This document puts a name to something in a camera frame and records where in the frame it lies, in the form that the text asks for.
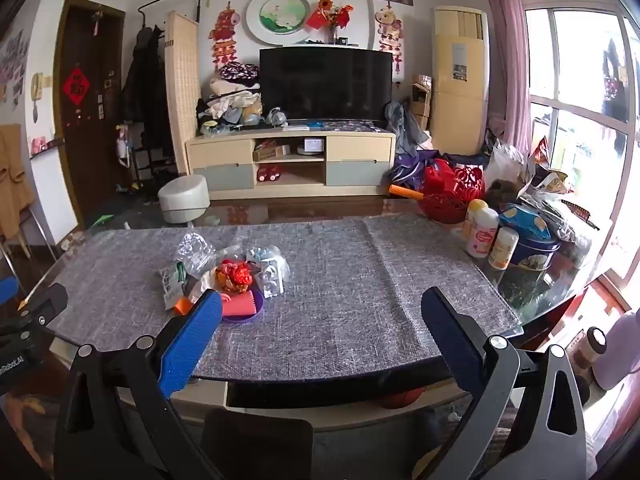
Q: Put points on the cardboard box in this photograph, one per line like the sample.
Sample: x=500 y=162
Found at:
x=421 y=102

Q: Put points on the large window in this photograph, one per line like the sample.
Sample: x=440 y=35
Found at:
x=575 y=60

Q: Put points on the white bottle yellow cap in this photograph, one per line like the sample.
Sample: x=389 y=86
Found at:
x=474 y=212

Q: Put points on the pink ribbed plastic piece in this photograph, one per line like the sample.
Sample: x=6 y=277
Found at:
x=240 y=304

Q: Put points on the brown wooden door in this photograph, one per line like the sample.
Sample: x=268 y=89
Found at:
x=90 y=150

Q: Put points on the clear blue blister packaging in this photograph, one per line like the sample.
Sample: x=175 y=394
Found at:
x=270 y=272

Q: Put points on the red diamond door decoration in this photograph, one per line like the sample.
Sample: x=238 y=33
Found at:
x=76 y=86

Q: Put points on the orange foam tube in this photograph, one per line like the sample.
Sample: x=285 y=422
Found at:
x=405 y=191

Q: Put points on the vase of red flowers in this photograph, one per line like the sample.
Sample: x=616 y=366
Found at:
x=332 y=17

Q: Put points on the red toy car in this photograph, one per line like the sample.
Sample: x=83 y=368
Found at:
x=269 y=173

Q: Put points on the round framed wall art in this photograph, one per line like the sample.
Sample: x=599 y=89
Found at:
x=285 y=17

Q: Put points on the red yellow crumpled wrapper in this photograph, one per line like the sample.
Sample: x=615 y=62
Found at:
x=234 y=275

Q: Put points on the blue snack bag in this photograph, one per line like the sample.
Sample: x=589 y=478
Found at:
x=525 y=222

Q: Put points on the heap of plastic bags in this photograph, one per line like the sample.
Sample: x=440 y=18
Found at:
x=550 y=185

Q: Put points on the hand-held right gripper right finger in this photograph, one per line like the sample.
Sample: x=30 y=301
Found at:
x=450 y=340

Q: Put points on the flat printed box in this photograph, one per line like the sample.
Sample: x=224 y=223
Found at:
x=270 y=152

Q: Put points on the cream standing air conditioner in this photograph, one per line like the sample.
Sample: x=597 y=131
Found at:
x=460 y=110

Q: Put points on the pink hanging wall decoration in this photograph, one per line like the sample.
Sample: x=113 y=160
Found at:
x=389 y=30

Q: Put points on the blue grey plastic bag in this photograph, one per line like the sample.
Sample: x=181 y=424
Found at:
x=402 y=127

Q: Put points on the crumpled white tissue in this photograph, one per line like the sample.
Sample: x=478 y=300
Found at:
x=194 y=250

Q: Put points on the grey woven table mat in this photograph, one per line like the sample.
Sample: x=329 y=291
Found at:
x=320 y=280

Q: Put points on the pile of folded clothes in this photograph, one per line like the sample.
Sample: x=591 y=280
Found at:
x=232 y=100

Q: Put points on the wall telephone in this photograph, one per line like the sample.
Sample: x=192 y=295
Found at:
x=37 y=87

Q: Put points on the pink curtain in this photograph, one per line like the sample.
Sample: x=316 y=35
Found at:
x=507 y=60

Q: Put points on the blue round tin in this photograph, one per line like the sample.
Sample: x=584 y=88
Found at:
x=532 y=260

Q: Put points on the dark hanging coats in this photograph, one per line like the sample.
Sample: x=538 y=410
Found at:
x=147 y=90

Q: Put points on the red openwork basket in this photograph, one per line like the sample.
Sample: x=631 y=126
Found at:
x=455 y=200

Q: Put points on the woven folding screen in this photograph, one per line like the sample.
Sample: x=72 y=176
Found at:
x=182 y=90

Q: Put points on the black flat television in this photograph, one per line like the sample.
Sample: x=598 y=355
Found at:
x=325 y=85

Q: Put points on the purple cloth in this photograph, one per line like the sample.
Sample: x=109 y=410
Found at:
x=407 y=167

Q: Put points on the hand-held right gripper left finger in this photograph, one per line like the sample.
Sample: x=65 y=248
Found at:
x=192 y=340

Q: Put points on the orange basketball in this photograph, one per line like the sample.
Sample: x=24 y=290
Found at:
x=400 y=399

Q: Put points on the brown lid thermos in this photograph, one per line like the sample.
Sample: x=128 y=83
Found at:
x=592 y=347

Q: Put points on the small white orange bottle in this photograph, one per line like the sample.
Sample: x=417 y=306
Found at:
x=502 y=250

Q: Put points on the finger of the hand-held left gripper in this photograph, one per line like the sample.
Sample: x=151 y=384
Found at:
x=45 y=304
x=7 y=288

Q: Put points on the wall photo collage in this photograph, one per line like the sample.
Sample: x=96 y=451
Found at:
x=12 y=65

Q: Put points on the small white device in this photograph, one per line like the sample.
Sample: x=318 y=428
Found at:
x=312 y=146

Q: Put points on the purple plastic bowl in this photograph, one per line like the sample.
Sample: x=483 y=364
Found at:
x=247 y=316

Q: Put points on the orange plastic piece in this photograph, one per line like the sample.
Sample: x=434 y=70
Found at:
x=182 y=306

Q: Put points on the green white packet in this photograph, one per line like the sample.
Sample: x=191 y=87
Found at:
x=172 y=282

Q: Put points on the white round stool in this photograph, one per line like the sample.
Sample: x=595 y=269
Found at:
x=184 y=200

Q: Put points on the cream television cabinet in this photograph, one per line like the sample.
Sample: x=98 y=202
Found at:
x=350 y=147

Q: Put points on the white paper scrap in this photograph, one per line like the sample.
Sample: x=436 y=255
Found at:
x=201 y=286

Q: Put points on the red fish hanging decoration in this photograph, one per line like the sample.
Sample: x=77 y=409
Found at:
x=225 y=27

